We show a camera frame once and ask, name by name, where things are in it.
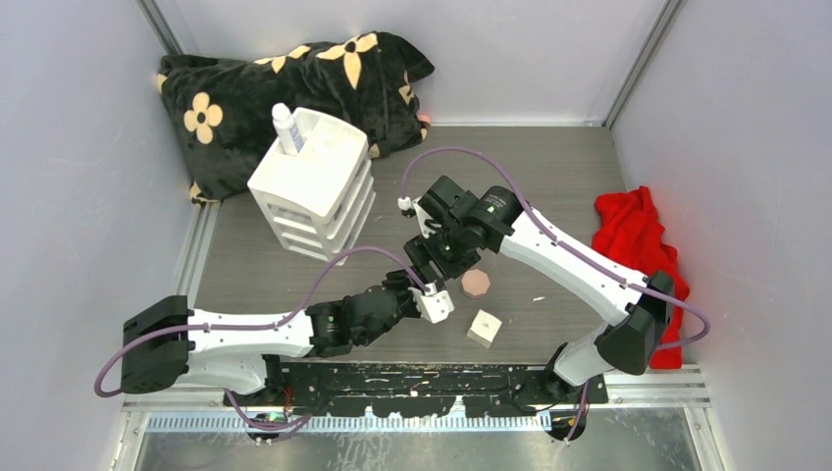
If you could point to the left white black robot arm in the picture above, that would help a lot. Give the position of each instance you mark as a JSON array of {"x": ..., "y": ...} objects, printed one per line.
[{"x": 171, "y": 344}]

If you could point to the small green circuit board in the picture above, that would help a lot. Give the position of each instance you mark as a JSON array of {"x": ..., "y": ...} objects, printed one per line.
[{"x": 269, "y": 421}]

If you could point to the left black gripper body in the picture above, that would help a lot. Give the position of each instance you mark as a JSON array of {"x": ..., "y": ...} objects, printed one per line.
[{"x": 400, "y": 285}]

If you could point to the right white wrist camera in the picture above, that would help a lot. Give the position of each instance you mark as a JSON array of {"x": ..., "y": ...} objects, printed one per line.
[{"x": 411, "y": 208}]

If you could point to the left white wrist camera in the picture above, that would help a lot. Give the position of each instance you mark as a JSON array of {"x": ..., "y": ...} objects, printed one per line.
[{"x": 435, "y": 307}]

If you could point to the red cloth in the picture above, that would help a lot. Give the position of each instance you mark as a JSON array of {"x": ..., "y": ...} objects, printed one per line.
[{"x": 630, "y": 233}]

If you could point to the black floral plush blanket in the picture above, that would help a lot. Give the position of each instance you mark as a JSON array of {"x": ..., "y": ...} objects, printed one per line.
[{"x": 221, "y": 109}]

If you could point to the aluminium frame rail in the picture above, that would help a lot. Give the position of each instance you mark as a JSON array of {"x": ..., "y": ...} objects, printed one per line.
[{"x": 196, "y": 410}]

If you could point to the pink octagonal compact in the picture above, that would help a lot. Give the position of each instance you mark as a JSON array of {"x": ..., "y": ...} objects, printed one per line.
[{"x": 475, "y": 283}]

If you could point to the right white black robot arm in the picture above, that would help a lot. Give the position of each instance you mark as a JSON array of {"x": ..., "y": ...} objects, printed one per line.
[{"x": 456, "y": 225}]

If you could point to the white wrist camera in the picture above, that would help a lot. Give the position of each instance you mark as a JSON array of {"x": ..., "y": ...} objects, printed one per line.
[
  {"x": 411, "y": 208},
  {"x": 435, "y": 307}
]

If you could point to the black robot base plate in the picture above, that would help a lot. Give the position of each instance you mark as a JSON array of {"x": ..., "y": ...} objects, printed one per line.
[{"x": 414, "y": 390}]

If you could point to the white cube box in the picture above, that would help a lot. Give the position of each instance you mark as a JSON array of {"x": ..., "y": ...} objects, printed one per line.
[{"x": 484, "y": 328}]

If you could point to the white plastic drawer organizer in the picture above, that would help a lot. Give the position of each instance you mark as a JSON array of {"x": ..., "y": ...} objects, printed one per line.
[{"x": 316, "y": 203}]

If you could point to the white plastic bottle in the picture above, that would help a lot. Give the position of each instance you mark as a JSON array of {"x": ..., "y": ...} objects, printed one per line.
[{"x": 288, "y": 131}]

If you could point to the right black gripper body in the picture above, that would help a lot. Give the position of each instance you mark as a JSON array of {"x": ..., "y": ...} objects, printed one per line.
[{"x": 446, "y": 251}]

